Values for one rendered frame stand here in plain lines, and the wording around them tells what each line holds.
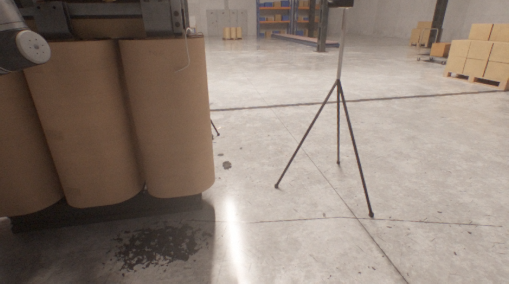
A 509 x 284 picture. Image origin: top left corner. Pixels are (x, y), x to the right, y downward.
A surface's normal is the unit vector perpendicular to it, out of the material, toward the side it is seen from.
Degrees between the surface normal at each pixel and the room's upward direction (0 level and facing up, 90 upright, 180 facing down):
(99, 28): 90
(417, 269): 0
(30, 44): 77
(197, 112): 90
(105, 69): 90
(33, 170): 90
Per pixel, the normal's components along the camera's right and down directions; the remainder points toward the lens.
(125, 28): 0.18, 0.36
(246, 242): -0.01, -0.93
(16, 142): 0.73, 0.25
